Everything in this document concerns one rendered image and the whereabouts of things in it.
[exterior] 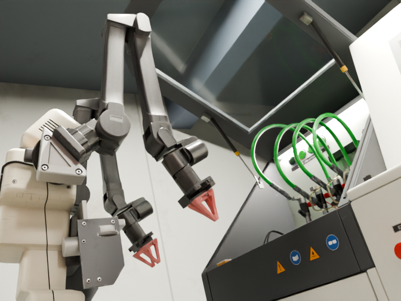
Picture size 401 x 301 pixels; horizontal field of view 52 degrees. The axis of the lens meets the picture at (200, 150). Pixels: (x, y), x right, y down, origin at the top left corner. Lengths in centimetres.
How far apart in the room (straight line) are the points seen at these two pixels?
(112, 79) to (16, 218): 42
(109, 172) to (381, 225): 88
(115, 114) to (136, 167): 241
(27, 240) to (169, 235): 231
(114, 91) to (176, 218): 236
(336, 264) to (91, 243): 61
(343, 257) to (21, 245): 77
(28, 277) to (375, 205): 81
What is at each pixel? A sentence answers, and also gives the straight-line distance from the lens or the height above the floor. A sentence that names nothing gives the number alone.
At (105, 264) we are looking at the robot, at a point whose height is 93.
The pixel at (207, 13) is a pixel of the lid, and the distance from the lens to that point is 162.
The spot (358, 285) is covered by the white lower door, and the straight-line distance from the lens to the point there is 109.
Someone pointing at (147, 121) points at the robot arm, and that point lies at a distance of 108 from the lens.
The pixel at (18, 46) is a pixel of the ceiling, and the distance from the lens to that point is 327.
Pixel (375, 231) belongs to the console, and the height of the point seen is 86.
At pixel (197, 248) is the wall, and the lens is 335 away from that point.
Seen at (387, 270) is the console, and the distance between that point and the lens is 104.
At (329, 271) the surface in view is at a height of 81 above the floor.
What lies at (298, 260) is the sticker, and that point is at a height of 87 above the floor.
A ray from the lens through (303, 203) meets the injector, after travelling 150.
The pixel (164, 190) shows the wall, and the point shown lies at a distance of 341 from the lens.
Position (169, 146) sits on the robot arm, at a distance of 103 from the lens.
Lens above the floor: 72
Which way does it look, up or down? 25 degrees up
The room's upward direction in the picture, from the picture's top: 14 degrees counter-clockwise
